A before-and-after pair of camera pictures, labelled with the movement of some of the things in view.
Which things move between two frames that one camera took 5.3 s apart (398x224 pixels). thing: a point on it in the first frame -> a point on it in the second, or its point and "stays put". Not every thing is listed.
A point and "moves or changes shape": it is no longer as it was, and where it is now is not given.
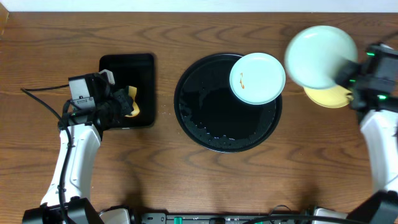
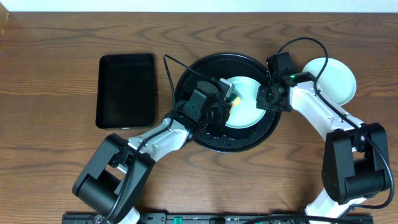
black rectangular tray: [137, 70] stays put
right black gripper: [351, 69] -> [262, 102]
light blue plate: [314, 54] moves or changes shape
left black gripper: [123, 101] -> [224, 109]
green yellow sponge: [132, 91] -> [236, 101]
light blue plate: [257, 79] -> [246, 114]
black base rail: [224, 218] stays put
